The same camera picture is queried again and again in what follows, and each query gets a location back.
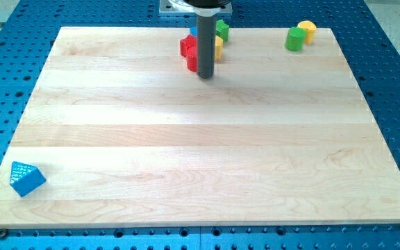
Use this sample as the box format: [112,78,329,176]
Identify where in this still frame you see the clear acrylic mount plate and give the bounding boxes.
[158,0,233,15]

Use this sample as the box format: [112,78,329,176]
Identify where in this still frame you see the wooden board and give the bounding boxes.
[0,27,400,228]

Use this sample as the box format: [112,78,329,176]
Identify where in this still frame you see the blue block behind rod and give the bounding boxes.
[190,26,197,37]

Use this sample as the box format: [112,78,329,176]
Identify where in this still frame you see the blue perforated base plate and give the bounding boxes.
[0,1,400,249]

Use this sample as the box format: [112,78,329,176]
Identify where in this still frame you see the red block front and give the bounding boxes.
[186,47,197,72]

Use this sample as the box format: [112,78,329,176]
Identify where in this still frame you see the green star block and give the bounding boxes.
[216,19,230,42]

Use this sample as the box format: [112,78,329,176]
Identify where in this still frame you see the green cylinder block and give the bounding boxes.
[285,26,306,51]

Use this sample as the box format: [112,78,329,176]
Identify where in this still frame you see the black robot arm flange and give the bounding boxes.
[184,0,231,17]

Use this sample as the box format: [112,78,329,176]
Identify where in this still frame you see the red star block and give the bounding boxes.
[179,34,197,58]

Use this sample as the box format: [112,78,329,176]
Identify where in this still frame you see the yellow block behind rod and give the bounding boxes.
[215,35,224,61]

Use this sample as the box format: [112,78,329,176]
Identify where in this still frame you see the yellow cylinder block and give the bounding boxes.
[297,20,317,44]

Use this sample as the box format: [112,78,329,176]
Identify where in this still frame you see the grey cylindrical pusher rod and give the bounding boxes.
[196,15,217,78]

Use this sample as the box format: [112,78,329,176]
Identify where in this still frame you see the blue triangle block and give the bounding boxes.
[10,161,47,197]

